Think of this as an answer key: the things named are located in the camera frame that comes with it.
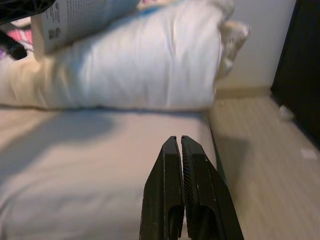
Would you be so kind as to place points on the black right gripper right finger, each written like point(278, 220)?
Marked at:
point(212, 197)

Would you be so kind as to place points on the white book blue letters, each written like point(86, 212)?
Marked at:
point(82, 20)

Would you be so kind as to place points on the low black cabinet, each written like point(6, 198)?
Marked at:
point(302, 62)

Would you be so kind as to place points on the white cartoon print quilt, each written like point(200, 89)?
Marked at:
point(150, 62)

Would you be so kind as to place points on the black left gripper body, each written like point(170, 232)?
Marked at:
point(15, 48)

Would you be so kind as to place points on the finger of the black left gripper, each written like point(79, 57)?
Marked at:
point(25, 8)

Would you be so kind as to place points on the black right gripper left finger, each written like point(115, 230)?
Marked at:
point(162, 190)

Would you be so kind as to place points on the beige mattress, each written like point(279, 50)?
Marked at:
point(87, 162)

